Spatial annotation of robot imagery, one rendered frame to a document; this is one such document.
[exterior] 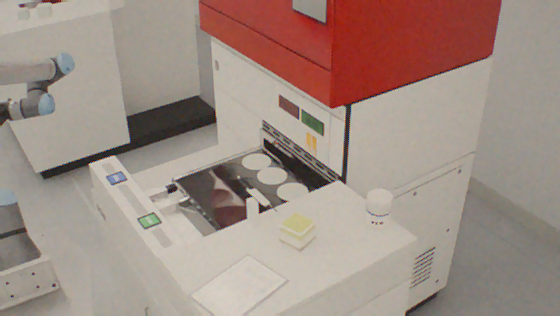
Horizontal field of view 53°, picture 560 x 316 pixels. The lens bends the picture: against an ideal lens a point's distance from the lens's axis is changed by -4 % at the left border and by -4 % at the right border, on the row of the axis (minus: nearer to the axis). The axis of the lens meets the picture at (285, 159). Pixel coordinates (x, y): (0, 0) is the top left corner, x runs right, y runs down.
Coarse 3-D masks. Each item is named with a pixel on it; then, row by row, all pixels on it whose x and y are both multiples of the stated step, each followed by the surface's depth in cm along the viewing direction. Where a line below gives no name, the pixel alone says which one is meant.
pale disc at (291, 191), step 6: (282, 186) 190; (288, 186) 190; (294, 186) 190; (300, 186) 190; (282, 192) 187; (288, 192) 187; (294, 192) 187; (300, 192) 187; (306, 192) 187; (282, 198) 185; (288, 198) 185; (294, 198) 185
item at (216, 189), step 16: (240, 160) 203; (272, 160) 203; (192, 176) 195; (208, 176) 195; (224, 176) 195; (240, 176) 195; (256, 176) 195; (288, 176) 195; (192, 192) 187; (208, 192) 187; (224, 192) 187; (240, 192) 187; (272, 192) 187; (208, 208) 180; (224, 208) 180; (240, 208) 180; (272, 208) 180; (224, 224) 174
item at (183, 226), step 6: (168, 198) 188; (180, 210) 182; (168, 216) 180; (174, 216) 180; (180, 216) 180; (174, 222) 177; (180, 222) 177; (186, 222) 177; (180, 228) 175; (186, 228) 175; (192, 228) 175; (180, 234) 173; (186, 234) 173; (192, 234) 173; (198, 234) 173; (186, 240) 170; (192, 240) 170
